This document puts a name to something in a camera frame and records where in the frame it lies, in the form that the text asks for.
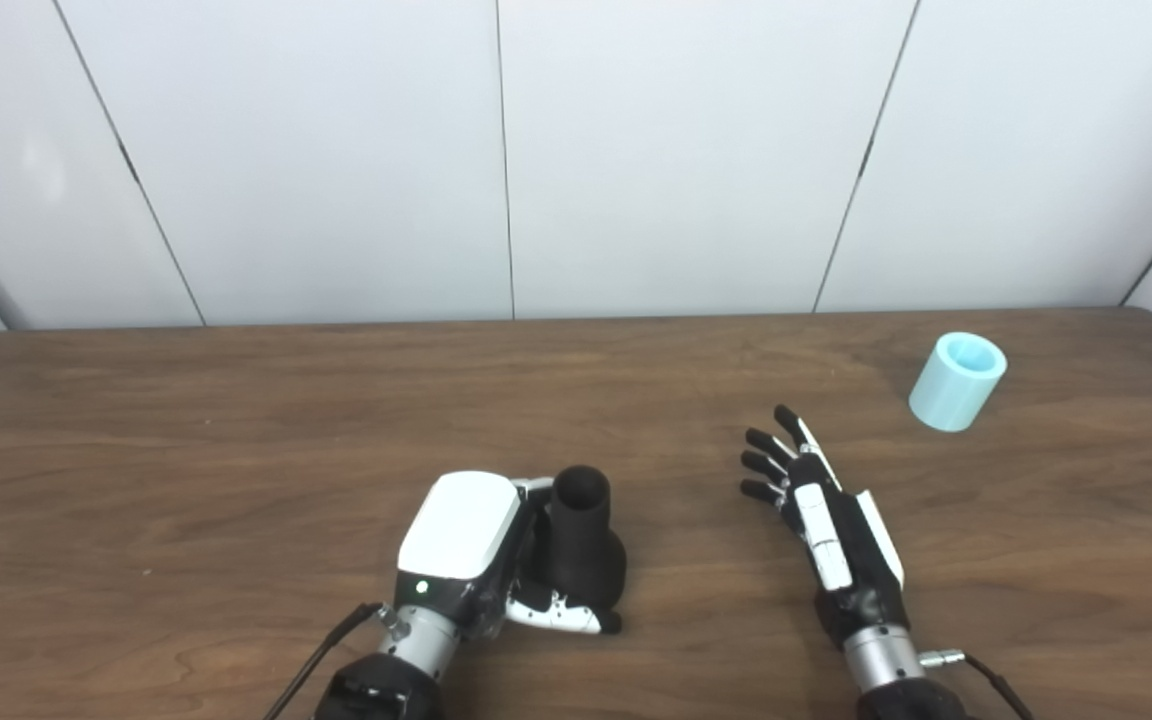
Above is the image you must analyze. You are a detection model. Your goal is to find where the white and black left hand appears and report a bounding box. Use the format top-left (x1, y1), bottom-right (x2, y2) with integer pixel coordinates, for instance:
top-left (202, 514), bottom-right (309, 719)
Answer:
top-left (394, 470), bottom-right (625, 641)

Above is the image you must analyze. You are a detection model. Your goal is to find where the light-blue hose piece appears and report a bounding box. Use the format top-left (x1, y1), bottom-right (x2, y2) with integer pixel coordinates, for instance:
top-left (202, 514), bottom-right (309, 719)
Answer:
top-left (908, 332), bottom-right (1009, 433)

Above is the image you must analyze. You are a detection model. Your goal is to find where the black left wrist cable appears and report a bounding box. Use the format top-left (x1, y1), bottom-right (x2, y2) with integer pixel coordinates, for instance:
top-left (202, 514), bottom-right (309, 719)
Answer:
top-left (261, 602), bottom-right (407, 720)

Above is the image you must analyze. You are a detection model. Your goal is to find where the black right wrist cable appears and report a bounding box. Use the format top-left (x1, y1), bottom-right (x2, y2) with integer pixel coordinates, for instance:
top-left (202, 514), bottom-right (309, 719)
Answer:
top-left (919, 648), bottom-right (1037, 720)

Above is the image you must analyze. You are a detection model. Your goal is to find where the white and black right hand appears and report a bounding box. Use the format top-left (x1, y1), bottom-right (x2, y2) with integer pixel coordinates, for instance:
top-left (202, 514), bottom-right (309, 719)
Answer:
top-left (738, 404), bottom-right (912, 651)

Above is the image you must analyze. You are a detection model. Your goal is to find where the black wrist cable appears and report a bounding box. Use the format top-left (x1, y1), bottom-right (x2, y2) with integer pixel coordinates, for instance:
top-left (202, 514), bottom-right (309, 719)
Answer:
top-left (919, 648), bottom-right (1037, 720)
top-left (261, 602), bottom-right (407, 720)

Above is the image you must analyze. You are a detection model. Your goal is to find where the black nozzle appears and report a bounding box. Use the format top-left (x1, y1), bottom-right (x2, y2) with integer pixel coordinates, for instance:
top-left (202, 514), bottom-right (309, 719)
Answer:
top-left (534, 465), bottom-right (629, 613)

